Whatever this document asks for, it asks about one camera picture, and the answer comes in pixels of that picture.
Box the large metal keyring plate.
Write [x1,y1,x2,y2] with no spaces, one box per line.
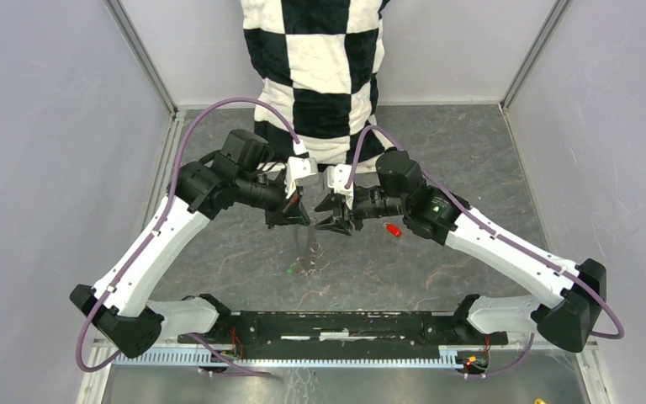
[290,226,320,276]

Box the red tag key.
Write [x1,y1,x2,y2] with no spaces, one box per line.
[384,222,402,238]

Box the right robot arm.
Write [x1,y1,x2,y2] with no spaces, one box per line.
[316,151,607,353]

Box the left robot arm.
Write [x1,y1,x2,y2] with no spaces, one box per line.
[70,130,317,359]

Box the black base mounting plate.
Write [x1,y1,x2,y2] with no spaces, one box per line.
[201,311,509,359]

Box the black white checkered blanket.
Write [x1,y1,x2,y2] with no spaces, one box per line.
[241,0,393,173]

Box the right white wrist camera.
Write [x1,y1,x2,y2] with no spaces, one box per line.
[324,164,354,210]

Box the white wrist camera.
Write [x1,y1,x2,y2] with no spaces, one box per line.
[324,164,354,210]
[284,140,319,199]

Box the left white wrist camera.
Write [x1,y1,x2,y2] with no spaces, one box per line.
[284,140,319,199]

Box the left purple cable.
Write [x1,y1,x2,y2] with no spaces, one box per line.
[75,97,304,380]

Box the grey slotted cable duct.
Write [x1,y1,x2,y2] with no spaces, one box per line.
[114,348,463,369]

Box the aluminium frame rail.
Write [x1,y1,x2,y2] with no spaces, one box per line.
[93,310,600,351]

